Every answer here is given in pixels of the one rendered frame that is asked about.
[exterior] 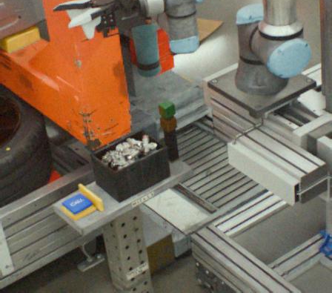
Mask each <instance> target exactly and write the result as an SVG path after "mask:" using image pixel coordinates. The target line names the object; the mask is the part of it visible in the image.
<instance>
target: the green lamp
mask: <svg viewBox="0 0 332 293"><path fill-rule="evenodd" d="M158 109H159V115H160V116H162V117H164V118H166V119H167V118H169V117H172V116H175V115H176V106H175V104H174V103H172V102H170V101H169V100H166V101H164V102H162V103H160V104H158Z"/></svg>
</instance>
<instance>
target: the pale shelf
mask: <svg viewBox="0 0 332 293"><path fill-rule="evenodd" d="M169 165H170V175H171V177H168V178H167V179H165V180H162V181H161V182H158V183H157V184H156V185H154V186H152V187H150V188H148V189H146V190H144V191H141V192H139V193H138V194H136V195H134V196H132V197H130V198H128V199H126V200H125V201H123V202H121V203H118V202H117V201H116V200H115V199H113V198H112V197H111V196H110V195H109V194H108V193H107V192H105V191H104V189H101V188H100V187H99V186H97V184H96V182H94V183H92V184H90V185H88V186H87V187H86V188H87V189H88V190H90V191H91V192H92V193H94V194H95V195H96V196H97V197H98V198H100V199H101V200H102V202H103V206H104V211H100V210H99V209H98V208H97V207H96V210H95V211H92V212H90V214H88V215H86V216H84V217H81V218H79V219H77V220H76V221H75V220H73V219H72V218H71V217H70V216H67V215H66V214H65V213H64V212H63V211H62V210H61V207H62V206H63V205H62V202H63V201H66V200H68V199H70V198H72V197H73V196H75V195H77V194H79V193H80V190H78V191H76V192H74V193H73V194H71V195H70V196H68V197H65V198H64V199H62V200H59V201H58V202H56V203H54V204H53V210H54V212H56V213H57V214H58V215H59V216H61V217H62V219H63V220H65V221H66V222H67V223H68V224H69V225H71V226H72V227H73V228H74V229H75V230H77V231H78V232H79V233H80V234H81V235H82V236H84V235H86V234H88V233H90V232H92V231H94V230H96V229H97V228H99V227H101V226H103V225H104V224H106V223H108V222H110V221H112V220H114V219H116V218H117V217H120V216H122V215H123V214H124V213H126V212H128V211H129V210H131V209H133V208H135V207H138V206H140V205H141V204H142V203H145V202H147V201H148V200H150V199H152V198H154V197H155V196H157V195H158V194H160V193H162V192H163V191H167V190H168V189H170V188H172V187H174V186H175V185H177V184H179V183H180V182H182V181H184V180H186V179H187V178H189V177H192V176H193V175H194V171H193V168H192V167H191V166H189V165H188V164H187V163H185V162H183V161H182V160H180V159H178V160H177V161H175V162H173V163H172V162H170V161H169Z"/></svg>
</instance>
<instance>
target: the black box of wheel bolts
mask: <svg viewBox="0 0 332 293"><path fill-rule="evenodd" d="M167 150H168V147H167V146H166V145H165V144H163V143H162V142H160V141H159V140H158V139H157V138H155V137H154V136H151V135H150V134H148V133H147V132H146V131H144V130H142V129H141V130H139V131H137V132H135V133H134V134H131V135H130V136H125V137H123V138H121V139H120V140H118V141H116V142H114V143H112V144H110V145H108V146H106V147H104V148H102V149H100V150H98V151H96V152H94V153H92V154H90V157H91V161H92V166H93V172H94V177H95V181H96V184H97V186H99V187H100V188H101V189H104V191H105V192H107V193H108V194H109V195H110V196H111V197H112V198H113V199H115V200H116V201H117V202H118V203H121V202H123V201H125V200H126V199H128V198H130V197H132V196H134V195H136V194H138V193H139V192H141V191H144V190H146V189H148V188H150V187H152V186H154V185H156V184H157V183H158V182H161V181H162V180H165V179H167V178H168V177H171V175H170V165H169V159H168V153H167Z"/></svg>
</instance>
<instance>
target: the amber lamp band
mask: <svg viewBox="0 0 332 293"><path fill-rule="evenodd" d="M160 125H161V128H162V129H163V130H165V131H167V132H171V131H173V130H174V129H176V128H177V124H176V117H174V118H172V119H170V120H168V121H166V120H165V119H163V118H161V117H160Z"/></svg>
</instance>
